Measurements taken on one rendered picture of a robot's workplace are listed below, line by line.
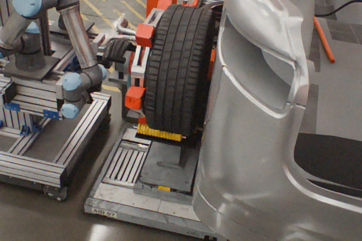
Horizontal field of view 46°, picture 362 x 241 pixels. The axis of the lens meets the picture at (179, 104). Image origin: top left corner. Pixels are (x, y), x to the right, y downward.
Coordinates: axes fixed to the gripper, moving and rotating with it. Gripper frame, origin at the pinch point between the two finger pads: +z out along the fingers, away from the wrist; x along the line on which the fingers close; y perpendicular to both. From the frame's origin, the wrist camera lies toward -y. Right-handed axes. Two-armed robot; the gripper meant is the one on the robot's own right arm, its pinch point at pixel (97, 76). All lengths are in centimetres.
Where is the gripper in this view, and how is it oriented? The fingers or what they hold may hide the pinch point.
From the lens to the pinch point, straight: 216.5
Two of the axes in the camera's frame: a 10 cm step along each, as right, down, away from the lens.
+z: 1.9, -5.6, 8.1
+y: 1.0, -8.1, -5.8
